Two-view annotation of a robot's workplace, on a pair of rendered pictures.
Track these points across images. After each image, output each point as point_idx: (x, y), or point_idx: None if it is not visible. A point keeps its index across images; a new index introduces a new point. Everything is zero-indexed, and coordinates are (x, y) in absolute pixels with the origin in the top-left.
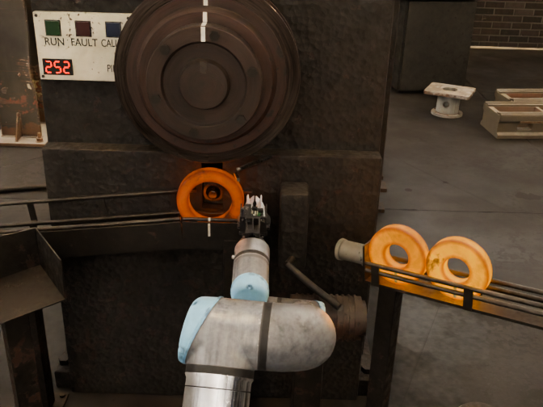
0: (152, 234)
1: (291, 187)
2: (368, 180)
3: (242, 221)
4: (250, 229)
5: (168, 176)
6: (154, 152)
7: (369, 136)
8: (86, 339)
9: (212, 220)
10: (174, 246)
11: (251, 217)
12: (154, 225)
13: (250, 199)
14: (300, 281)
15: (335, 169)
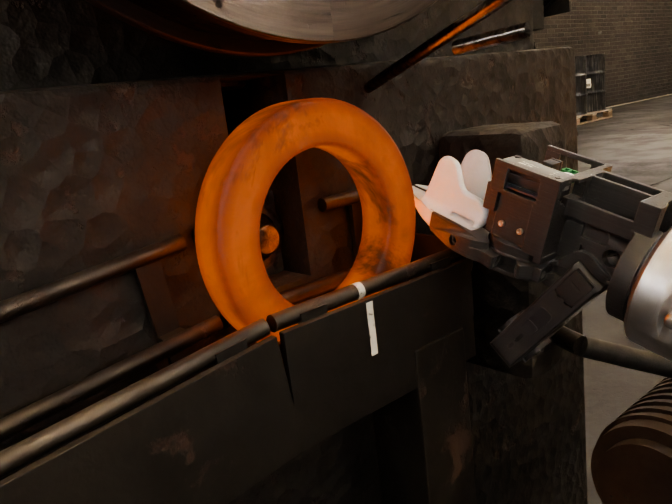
0: (174, 449)
1: (498, 127)
2: (563, 105)
3: (560, 204)
4: (649, 198)
5: (115, 197)
6: (34, 92)
7: (520, 16)
8: None
9: (371, 286)
10: (269, 460)
11: (587, 175)
12: (178, 398)
13: (416, 192)
14: (494, 416)
15: (517, 84)
